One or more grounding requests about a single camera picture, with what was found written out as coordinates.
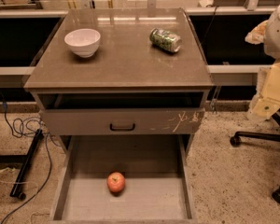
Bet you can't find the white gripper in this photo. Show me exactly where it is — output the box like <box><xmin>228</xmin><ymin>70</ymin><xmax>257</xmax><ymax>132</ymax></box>
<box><xmin>245</xmin><ymin>21</ymin><xmax>280</xmax><ymax>119</ymax></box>

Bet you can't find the red apple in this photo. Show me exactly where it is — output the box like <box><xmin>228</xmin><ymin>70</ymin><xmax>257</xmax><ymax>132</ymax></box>
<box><xmin>107</xmin><ymin>172</ymin><xmax>125</xmax><ymax>193</ymax></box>

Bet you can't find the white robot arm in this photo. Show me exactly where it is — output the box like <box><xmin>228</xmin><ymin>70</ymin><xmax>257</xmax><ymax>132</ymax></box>
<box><xmin>245</xmin><ymin>5</ymin><xmax>280</xmax><ymax>120</ymax></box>

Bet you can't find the grey drawer cabinet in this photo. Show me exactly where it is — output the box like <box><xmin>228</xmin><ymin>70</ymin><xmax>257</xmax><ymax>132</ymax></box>
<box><xmin>24</xmin><ymin>8</ymin><xmax>213</xmax><ymax>147</ymax></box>

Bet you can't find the open lower drawer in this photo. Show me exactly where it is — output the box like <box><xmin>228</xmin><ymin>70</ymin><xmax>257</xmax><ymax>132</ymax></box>
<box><xmin>50</xmin><ymin>134</ymin><xmax>198</xmax><ymax>224</ymax></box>

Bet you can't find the green soda can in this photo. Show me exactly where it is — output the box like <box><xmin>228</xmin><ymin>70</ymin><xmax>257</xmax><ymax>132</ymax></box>
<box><xmin>149</xmin><ymin>28</ymin><xmax>182</xmax><ymax>53</ymax></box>

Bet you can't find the black office chair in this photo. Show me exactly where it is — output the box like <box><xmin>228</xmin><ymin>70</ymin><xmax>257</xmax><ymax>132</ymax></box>
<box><xmin>229</xmin><ymin>103</ymin><xmax>280</xmax><ymax>205</ymax></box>

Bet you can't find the white ceramic bowl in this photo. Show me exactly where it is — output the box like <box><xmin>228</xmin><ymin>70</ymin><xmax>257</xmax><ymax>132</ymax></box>
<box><xmin>64</xmin><ymin>29</ymin><xmax>101</xmax><ymax>58</ymax></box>

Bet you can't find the black stand leg with wheel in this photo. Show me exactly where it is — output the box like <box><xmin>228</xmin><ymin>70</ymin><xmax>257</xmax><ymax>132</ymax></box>
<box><xmin>10</xmin><ymin>129</ymin><xmax>44</xmax><ymax>201</ymax></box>

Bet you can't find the black hanging cable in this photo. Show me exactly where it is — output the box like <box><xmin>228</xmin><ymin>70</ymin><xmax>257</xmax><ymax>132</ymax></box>
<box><xmin>198</xmin><ymin>5</ymin><xmax>219</xmax><ymax>49</ymax></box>

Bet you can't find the closed upper drawer with handle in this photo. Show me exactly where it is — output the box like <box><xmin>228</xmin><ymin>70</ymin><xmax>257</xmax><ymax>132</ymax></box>
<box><xmin>40</xmin><ymin>108</ymin><xmax>205</xmax><ymax>135</ymax></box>

